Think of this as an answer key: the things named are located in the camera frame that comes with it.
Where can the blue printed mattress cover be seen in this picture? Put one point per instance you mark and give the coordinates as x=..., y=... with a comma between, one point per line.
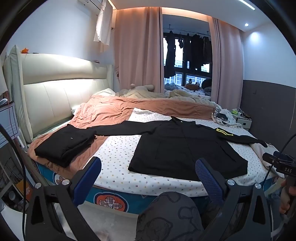
x=111, y=201

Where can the black jacket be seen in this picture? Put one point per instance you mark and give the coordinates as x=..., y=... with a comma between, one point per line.
x=185, y=148

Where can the white hanging shirt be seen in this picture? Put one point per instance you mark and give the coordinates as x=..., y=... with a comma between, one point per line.
x=103, y=25

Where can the grey bedside table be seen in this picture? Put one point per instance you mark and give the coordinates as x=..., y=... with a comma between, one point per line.
x=244, y=121

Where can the orange blanket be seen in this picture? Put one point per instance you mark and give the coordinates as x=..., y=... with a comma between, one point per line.
x=111, y=109

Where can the beige cloth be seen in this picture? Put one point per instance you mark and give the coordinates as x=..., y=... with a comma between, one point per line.
x=261, y=153

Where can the cream padded headboard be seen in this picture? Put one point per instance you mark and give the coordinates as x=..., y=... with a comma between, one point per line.
x=50, y=97

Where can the ceiling strip light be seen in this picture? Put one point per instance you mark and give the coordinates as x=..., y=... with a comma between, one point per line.
x=247, y=4

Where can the grey patterned pants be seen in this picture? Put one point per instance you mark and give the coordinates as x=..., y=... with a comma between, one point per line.
x=166, y=217

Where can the pink curtain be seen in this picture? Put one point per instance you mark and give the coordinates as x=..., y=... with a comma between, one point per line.
x=136, y=51
x=227, y=64

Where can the orange box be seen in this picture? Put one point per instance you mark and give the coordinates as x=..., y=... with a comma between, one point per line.
x=23, y=191

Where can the blue plush toy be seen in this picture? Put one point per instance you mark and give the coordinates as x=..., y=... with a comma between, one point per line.
x=171, y=86

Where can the white pillow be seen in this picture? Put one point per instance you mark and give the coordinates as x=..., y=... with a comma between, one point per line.
x=105, y=92

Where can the small orange item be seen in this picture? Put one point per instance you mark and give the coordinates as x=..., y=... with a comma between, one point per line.
x=25, y=50

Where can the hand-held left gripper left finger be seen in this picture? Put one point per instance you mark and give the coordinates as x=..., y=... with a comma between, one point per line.
x=89, y=176

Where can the person's right hand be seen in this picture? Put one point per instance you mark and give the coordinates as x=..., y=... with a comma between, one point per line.
x=283, y=204

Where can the row of hanging dark clothes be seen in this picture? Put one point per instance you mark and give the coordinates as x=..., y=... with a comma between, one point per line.
x=196, y=51

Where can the stack of black clothes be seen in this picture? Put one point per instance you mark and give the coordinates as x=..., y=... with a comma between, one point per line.
x=64, y=143

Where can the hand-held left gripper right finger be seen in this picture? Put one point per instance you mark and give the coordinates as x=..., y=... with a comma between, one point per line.
x=208, y=178

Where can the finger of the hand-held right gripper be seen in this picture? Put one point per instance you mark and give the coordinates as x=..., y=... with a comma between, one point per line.
x=268, y=157

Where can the beige plush toy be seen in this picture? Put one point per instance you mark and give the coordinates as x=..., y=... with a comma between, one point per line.
x=141, y=88

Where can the window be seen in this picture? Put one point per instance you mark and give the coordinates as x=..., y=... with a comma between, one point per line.
x=185, y=74

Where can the white patterned cloth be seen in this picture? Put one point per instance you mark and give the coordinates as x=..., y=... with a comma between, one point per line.
x=229, y=122

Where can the white floral bed sheet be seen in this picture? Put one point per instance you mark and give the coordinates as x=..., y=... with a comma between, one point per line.
x=120, y=157

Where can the cream fluffy blanket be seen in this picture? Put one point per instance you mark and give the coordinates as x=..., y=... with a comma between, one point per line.
x=185, y=95

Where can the brown plush toy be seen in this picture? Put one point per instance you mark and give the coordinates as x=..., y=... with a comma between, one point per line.
x=192, y=85

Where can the black charger device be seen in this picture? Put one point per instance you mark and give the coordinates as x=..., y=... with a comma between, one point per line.
x=223, y=115

